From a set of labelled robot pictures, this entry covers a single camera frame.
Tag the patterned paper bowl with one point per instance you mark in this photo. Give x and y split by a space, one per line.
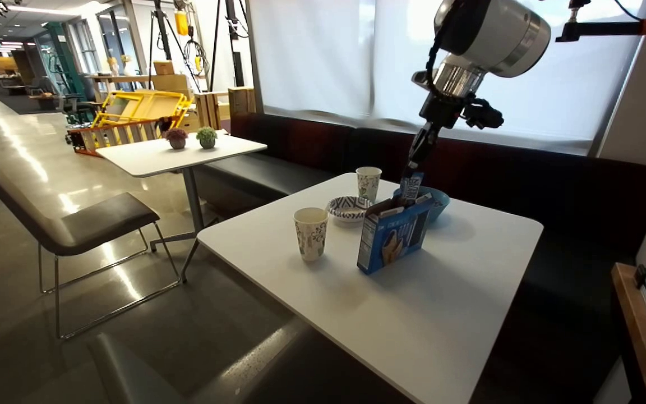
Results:
349 209

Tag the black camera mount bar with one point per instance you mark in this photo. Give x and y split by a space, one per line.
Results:
578 30

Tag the green potted plant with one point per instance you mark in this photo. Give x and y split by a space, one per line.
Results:
208 138

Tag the wooden side shelf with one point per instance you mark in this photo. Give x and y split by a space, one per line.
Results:
629 319

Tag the dark potted plant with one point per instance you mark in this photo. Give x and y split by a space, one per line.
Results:
176 138

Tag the blue snack box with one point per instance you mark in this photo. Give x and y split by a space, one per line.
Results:
394 229

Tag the patterned paper cup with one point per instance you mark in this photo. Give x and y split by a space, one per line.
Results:
310 225
368 182

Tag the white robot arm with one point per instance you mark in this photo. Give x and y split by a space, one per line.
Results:
469 41

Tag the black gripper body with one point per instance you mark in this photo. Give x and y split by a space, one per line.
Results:
442 111

